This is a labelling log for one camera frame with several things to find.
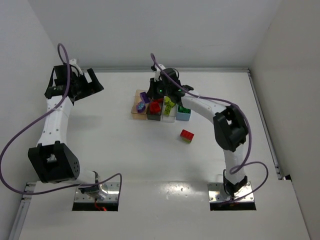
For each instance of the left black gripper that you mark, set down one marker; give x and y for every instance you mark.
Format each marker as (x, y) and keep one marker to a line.
(83, 85)

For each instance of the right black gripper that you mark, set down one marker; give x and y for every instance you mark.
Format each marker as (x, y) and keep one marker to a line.
(155, 90)

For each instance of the lime square lego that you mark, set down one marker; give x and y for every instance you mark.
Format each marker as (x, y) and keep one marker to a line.
(168, 105)

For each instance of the red flower lego brick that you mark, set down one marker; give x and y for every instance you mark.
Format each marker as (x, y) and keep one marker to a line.
(155, 107)

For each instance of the dark green square lego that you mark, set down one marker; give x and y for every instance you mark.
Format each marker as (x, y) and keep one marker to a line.
(183, 110)

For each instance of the purple flower lego stack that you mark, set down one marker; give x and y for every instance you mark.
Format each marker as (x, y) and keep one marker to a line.
(140, 107)

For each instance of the lime purple lego stack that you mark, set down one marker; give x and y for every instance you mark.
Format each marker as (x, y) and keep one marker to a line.
(186, 136)

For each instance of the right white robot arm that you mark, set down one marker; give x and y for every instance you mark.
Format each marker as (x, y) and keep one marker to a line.
(230, 128)

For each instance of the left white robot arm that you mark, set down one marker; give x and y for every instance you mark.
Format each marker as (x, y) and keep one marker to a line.
(51, 158)

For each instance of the dark grey transparent container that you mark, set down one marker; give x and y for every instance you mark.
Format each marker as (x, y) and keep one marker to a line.
(153, 117)

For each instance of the clear transparent container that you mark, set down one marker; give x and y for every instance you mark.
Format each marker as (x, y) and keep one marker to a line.
(171, 117)

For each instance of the blue container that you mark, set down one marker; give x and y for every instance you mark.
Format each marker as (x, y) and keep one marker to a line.
(182, 116)

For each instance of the orange transparent container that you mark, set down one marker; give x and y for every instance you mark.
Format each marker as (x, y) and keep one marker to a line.
(134, 114)

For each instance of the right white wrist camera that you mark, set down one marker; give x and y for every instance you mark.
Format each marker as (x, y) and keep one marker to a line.
(157, 72)

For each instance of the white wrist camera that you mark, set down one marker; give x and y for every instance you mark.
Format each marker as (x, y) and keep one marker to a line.
(157, 72)
(73, 62)

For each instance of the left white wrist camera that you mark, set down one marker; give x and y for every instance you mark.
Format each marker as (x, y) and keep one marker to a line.
(73, 62)

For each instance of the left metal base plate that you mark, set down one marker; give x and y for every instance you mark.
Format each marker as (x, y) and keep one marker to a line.
(107, 192)

